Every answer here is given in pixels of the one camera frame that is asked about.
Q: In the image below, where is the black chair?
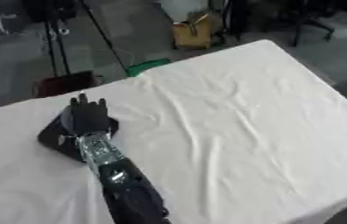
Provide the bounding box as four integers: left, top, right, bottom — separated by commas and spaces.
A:
262, 0, 336, 47

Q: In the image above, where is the yellow bag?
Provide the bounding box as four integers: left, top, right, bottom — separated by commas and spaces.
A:
172, 11, 216, 50

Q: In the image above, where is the green object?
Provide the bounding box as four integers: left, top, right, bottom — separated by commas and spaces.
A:
125, 58, 174, 78

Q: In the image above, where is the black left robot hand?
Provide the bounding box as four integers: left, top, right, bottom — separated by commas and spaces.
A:
60, 93, 112, 137

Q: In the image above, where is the black tripod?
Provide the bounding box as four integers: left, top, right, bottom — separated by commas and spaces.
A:
37, 0, 132, 78

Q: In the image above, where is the dark red box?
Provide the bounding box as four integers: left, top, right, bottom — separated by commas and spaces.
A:
33, 70, 100, 99

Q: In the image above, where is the black box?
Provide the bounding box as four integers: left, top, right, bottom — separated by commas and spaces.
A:
35, 112, 120, 163

